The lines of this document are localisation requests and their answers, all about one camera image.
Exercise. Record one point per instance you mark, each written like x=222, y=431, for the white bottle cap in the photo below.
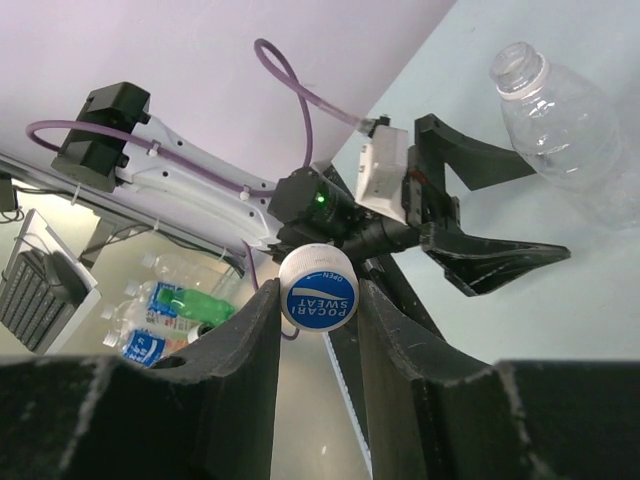
x=319, y=289

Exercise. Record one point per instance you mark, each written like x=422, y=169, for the black keyboard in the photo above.
x=29, y=309

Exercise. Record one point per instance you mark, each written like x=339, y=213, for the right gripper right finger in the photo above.
x=434, y=412

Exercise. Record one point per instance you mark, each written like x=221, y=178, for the slotted cable duct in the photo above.
x=342, y=346

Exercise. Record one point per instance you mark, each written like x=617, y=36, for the green soda bottle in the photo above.
x=195, y=305

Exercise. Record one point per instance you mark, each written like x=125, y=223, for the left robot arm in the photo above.
x=115, y=142

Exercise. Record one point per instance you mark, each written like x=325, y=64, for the tall clear bottle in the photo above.
x=567, y=130

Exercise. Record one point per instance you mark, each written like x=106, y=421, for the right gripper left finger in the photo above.
x=205, y=412

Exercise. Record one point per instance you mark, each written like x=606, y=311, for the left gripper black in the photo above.
x=474, y=265

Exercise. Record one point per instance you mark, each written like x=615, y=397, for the blue label water bottle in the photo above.
x=145, y=310

